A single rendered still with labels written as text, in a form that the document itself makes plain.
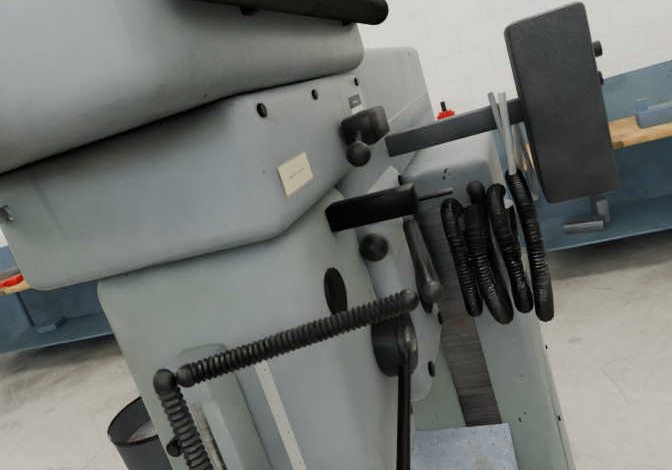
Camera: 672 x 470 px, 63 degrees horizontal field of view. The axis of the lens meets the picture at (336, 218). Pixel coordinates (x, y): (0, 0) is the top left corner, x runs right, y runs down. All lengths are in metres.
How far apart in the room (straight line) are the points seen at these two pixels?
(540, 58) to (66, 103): 0.49
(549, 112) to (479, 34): 4.01
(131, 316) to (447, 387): 0.62
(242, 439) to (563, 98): 0.47
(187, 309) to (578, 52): 0.47
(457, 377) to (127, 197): 0.69
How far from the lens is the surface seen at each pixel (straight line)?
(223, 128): 0.36
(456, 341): 0.94
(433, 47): 4.67
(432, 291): 0.34
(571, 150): 0.66
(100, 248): 0.44
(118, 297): 0.50
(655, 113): 4.17
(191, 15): 0.32
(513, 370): 0.96
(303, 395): 0.46
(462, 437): 1.03
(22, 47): 0.31
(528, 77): 0.65
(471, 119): 0.74
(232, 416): 0.47
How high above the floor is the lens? 1.71
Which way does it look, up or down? 12 degrees down
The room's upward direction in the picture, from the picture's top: 18 degrees counter-clockwise
